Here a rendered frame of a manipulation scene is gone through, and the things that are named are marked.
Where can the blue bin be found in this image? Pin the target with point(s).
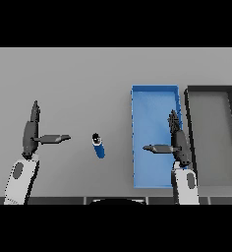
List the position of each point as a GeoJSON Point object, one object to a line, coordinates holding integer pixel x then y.
{"type": "Point", "coordinates": [155, 138]}

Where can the dark grey bin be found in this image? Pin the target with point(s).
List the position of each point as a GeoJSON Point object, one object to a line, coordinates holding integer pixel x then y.
{"type": "Point", "coordinates": [213, 138]}

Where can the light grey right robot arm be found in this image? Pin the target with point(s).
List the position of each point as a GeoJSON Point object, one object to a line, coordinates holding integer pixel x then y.
{"type": "Point", "coordinates": [185, 183]}

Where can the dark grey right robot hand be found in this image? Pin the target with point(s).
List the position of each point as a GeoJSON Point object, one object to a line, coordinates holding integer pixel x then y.
{"type": "Point", "coordinates": [179, 141]}

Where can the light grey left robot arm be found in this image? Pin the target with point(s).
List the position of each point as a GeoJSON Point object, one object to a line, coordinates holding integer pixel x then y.
{"type": "Point", "coordinates": [19, 181]}

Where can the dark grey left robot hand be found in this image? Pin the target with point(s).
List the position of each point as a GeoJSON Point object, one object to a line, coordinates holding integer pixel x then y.
{"type": "Point", "coordinates": [30, 134]}

